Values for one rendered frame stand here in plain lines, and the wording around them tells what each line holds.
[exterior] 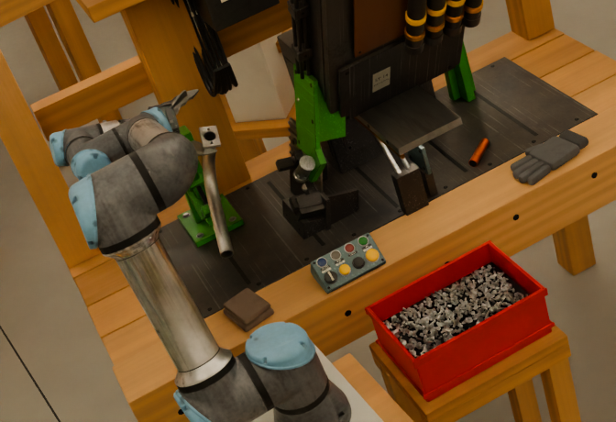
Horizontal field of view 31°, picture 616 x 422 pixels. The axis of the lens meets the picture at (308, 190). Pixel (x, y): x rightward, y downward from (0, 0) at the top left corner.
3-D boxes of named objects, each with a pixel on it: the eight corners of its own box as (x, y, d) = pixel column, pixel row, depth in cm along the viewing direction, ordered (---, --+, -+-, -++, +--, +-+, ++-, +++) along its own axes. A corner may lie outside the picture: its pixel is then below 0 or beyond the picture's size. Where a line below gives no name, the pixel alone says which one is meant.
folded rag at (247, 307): (275, 314, 244) (271, 304, 242) (246, 334, 241) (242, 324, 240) (252, 294, 252) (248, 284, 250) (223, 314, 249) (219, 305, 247)
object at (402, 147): (463, 128, 245) (460, 116, 244) (401, 160, 242) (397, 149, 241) (383, 68, 277) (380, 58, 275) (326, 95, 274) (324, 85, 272)
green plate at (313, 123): (348, 158, 258) (347, 74, 248) (315, 165, 255) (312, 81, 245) (328, 138, 267) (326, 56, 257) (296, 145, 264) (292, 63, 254)
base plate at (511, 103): (599, 120, 272) (598, 113, 271) (195, 330, 250) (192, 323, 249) (505, 62, 306) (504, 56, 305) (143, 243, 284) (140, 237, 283)
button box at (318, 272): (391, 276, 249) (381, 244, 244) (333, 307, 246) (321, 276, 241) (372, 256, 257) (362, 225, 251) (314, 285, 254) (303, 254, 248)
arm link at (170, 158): (197, 126, 190) (150, 94, 236) (139, 156, 188) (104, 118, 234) (226, 183, 194) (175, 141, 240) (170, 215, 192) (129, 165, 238)
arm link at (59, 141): (59, 175, 235) (51, 161, 243) (110, 164, 239) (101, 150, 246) (53, 140, 232) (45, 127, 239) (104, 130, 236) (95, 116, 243)
